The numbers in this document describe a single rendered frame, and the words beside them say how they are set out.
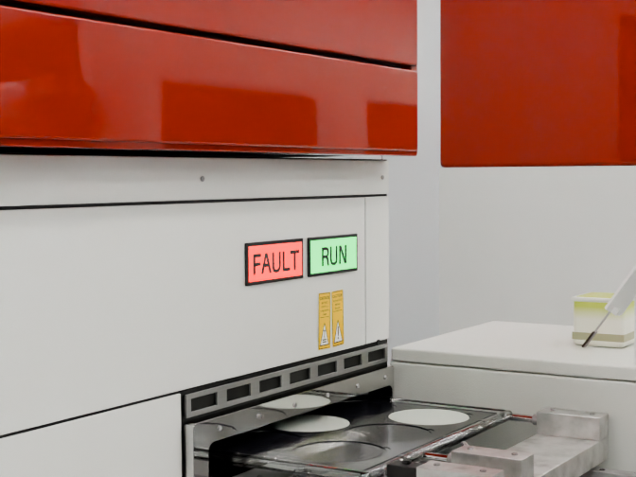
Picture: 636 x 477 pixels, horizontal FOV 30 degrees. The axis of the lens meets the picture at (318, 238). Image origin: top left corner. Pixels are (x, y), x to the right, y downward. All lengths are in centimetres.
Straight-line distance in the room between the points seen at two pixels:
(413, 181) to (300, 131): 360
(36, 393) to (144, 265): 18
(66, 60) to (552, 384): 78
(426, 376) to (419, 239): 339
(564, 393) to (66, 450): 67
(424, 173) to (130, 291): 388
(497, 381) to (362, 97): 41
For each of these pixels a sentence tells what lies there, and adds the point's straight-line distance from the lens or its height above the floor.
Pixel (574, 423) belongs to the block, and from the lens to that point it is 148.
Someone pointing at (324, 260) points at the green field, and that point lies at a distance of 146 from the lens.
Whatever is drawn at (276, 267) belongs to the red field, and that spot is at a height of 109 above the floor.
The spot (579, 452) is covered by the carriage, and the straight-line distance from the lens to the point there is 141.
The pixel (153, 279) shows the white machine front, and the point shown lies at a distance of 120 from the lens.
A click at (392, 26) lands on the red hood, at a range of 153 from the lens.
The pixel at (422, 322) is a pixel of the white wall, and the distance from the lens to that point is 503.
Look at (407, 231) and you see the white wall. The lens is 487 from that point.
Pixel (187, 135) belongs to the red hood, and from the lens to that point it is 116.
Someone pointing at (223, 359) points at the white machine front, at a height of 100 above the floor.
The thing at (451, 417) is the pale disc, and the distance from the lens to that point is 149.
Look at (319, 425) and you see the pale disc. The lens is 144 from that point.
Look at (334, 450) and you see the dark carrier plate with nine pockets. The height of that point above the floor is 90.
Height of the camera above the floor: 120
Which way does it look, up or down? 3 degrees down
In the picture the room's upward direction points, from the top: straight up
